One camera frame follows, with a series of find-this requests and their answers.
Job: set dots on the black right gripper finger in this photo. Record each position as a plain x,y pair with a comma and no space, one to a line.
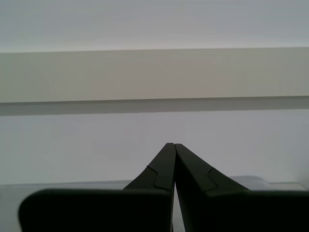
96,210
241,212

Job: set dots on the beige wall trim board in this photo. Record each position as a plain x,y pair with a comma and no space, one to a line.
154,75

